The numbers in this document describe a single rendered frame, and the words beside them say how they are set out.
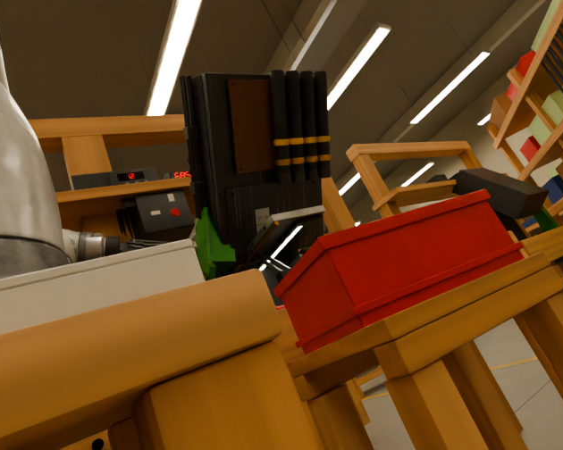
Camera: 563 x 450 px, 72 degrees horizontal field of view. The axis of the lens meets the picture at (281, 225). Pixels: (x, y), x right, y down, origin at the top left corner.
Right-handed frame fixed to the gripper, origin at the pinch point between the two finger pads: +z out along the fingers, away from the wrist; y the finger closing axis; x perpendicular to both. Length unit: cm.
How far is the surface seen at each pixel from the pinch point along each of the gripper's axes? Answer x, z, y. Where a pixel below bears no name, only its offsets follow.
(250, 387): -27, -12, -93
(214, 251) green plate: -4.3, 6.8, -11.3
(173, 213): -4.5, 0.6, 24.7
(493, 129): -73, 367, 216
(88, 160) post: -16, -28, 51
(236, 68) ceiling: -104, 127, 442
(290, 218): -18.0, 21.7, -23.7
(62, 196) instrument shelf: -7.6, -33.2, 25.8
